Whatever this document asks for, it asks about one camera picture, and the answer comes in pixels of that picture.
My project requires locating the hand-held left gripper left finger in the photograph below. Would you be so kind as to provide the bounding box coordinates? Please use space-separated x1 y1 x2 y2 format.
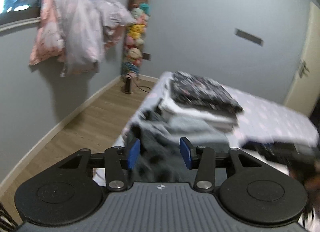
58 137 141 192

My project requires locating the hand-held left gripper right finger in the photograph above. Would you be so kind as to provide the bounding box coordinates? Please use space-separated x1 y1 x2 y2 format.
179 136 263 193

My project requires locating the dark grey garment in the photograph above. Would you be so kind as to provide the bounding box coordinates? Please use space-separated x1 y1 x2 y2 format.
132 132 232 184

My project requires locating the light grey folded garment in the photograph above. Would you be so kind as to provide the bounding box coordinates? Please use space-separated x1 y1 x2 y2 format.
139 115 232 147

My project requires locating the bed with pink-dotted sheet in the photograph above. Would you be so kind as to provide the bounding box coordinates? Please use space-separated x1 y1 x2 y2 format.
111 71 320 181

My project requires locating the white folded garment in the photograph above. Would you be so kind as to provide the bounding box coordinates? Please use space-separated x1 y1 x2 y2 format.
156 97 239 133

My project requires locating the small floor tower appliance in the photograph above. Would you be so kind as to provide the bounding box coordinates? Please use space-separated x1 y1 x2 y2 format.
123 73 137 95

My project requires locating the cream door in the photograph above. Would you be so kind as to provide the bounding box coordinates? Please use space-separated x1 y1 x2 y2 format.
284 1 320 116

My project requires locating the column of plush toys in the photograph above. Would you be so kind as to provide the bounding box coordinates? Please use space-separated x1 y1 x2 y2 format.
121 0 153 78

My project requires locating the pink dotted hanging quilt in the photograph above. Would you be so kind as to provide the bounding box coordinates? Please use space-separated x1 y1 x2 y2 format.
28 0 136 78

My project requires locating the black floor cable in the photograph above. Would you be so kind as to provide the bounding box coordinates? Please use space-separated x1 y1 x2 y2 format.
136 84 156 93

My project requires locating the black door handle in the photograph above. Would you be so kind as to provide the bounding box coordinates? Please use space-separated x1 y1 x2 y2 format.
299 60 311 78

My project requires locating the grey wall switch panel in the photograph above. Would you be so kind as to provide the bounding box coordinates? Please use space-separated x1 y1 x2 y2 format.
234 28 264 46

